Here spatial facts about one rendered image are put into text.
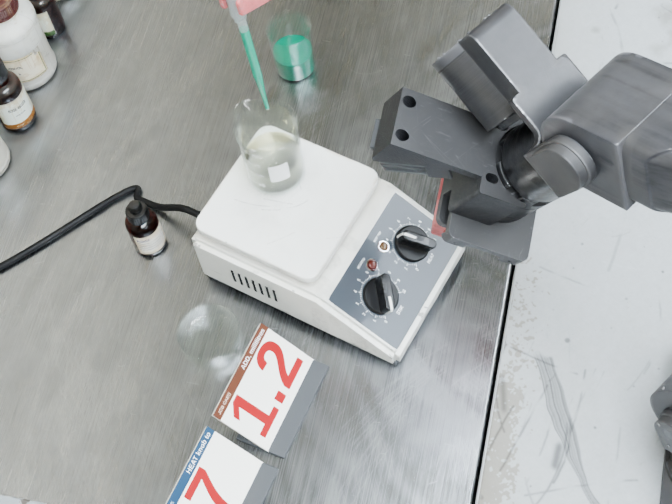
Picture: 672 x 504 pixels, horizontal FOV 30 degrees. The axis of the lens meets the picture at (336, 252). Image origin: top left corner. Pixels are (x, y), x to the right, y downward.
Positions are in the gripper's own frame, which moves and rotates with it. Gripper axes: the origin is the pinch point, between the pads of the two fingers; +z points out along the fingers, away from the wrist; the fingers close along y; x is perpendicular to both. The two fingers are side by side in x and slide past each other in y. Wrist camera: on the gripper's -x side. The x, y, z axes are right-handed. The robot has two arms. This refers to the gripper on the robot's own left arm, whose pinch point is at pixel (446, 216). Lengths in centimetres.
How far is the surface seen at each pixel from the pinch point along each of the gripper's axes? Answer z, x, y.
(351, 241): 8.6, -4.5, 1.5
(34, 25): 27.4, -34.3, -15.8
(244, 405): 12.7, -9.1, 16.6
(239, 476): 12.9, -8.1, 22.3
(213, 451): 12.4, -10.8, 20.9
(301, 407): 13.1, -4.2, 15.3
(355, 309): 8.3, -3.0, 7.2
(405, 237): 6.6, -0.6, 0.3
